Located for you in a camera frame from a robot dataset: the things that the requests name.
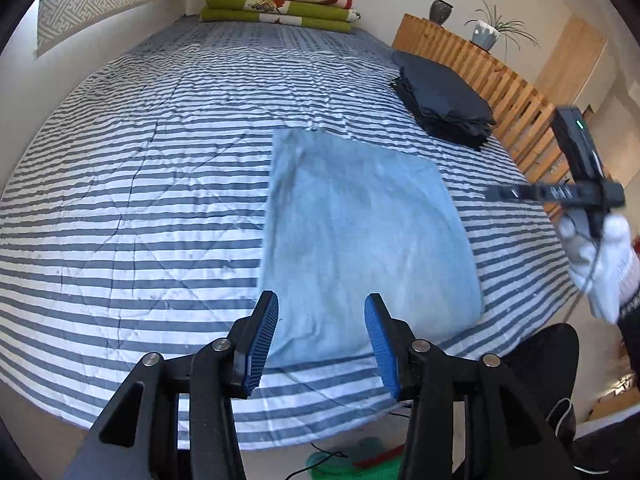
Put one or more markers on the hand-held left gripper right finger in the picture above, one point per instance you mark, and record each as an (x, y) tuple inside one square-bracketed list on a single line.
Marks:
[(382, 350)]

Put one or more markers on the stack of dark folded clothes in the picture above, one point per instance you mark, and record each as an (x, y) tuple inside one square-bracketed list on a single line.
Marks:
[(445, 105)]

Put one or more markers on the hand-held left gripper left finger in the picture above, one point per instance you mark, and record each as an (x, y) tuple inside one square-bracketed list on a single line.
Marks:
[(265, 340)]

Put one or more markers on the dark ceramic vase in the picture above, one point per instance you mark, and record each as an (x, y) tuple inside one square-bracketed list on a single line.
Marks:
[(441, 12)]

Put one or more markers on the green plastic item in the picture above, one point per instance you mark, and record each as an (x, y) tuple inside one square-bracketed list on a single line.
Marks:
[(345, 465)]

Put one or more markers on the light blue denim jeans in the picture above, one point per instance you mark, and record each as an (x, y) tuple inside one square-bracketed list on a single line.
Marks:
[(360, 235)]

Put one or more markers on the person's right hand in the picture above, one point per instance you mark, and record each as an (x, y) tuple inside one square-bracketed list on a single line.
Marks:
[(605, 270)]

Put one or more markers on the person's right forearm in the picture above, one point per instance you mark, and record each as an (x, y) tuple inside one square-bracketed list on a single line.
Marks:
[(631, 320)]

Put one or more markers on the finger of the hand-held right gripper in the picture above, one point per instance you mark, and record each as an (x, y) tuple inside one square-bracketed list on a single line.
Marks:
[(520, 193)]

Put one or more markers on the potted spider plant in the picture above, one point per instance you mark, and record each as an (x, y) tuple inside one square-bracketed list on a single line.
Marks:
[(487, 35)]

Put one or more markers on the person's dark trouser leg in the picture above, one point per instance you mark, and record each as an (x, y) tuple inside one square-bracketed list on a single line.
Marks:
[(545, 360)]

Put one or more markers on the blue white striped bed sheet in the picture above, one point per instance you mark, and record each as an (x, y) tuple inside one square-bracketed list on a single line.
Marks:
[(150, 185)]

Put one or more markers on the green landscape wall poster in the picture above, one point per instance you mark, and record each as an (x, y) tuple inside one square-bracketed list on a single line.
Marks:
[(100, 5)]

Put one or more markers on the green floral folded blanket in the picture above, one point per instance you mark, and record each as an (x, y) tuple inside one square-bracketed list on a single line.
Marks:
[(280, 5)]

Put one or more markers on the wooden slatted headboard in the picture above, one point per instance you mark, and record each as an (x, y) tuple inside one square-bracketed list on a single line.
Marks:
[(520, 105)]

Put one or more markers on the light wooden cabinet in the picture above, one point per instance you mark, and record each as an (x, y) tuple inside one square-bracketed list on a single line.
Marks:
[(572, 60)]

